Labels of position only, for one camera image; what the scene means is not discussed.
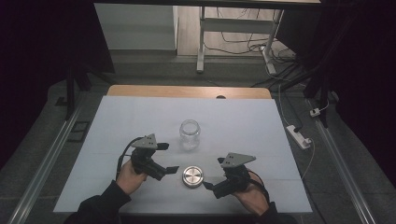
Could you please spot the person's left hand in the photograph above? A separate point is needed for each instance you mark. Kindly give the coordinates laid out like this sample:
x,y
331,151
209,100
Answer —
x,y
129,180

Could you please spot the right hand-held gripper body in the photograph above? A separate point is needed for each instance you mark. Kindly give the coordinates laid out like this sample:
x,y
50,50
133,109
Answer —
x,y
236,180

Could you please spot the aluminium floor rail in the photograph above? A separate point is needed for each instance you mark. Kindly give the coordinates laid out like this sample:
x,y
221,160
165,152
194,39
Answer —
x,y
342,168
46,165

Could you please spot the person's right hand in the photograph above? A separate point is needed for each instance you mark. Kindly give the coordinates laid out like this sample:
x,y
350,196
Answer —
x,y
253,199

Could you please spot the black rectangular floor frame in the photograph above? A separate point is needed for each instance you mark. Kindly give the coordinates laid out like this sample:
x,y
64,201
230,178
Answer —
x,y
79,131

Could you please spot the white desk frame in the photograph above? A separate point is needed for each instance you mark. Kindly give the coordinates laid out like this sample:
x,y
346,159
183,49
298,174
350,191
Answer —
x,y
236,25

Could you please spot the wooden table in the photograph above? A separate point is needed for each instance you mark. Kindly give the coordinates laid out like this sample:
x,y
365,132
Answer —
x,y
186,91

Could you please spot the clear glass jar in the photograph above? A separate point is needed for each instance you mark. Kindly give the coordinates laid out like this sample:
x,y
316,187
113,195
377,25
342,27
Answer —
x,y
189,135

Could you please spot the round silver metal lid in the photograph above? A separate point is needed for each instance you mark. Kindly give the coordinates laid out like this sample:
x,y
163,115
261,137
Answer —
x,y
192,176

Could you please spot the white table sheet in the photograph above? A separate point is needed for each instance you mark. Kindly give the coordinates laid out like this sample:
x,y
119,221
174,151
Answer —
x,y
218,124

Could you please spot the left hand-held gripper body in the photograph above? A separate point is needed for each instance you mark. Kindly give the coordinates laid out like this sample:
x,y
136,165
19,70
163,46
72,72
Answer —
x,y
144,158

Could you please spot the small white adapter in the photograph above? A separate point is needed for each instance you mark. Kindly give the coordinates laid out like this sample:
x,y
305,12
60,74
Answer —
x,y
315,112

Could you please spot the white power strip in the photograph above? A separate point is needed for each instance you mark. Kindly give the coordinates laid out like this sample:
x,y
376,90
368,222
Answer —
x,y
299,137

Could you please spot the dark curtain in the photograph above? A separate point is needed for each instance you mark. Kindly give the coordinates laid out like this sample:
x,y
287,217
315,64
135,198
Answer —
x,y
361,62
37,46

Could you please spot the black plug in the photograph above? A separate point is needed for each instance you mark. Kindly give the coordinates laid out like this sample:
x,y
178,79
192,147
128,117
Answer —
x,y
298,127

